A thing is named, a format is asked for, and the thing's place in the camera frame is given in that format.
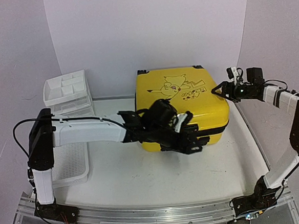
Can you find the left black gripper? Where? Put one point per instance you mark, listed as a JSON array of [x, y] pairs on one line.
[[182, 147]]

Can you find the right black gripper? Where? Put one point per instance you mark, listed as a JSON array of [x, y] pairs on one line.
[[224, 86]]

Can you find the yellow Pikachu hard-shell suitcase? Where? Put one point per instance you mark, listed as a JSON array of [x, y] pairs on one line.
[[187, 89]]

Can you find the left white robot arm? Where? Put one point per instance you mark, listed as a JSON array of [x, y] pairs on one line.
[[160, 123]]

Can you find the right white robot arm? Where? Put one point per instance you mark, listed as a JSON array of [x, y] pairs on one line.
[[270, 187]]

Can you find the white perforated plastic basket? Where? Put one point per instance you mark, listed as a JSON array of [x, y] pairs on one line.
[[71, 165]]

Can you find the white plastic drawer organizer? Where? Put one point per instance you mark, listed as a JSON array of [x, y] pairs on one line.
[[68, 94]]

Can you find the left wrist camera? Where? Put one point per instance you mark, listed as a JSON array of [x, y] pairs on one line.
[[181, 120]]

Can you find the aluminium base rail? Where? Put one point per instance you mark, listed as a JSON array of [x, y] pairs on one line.
[[222, 211]]

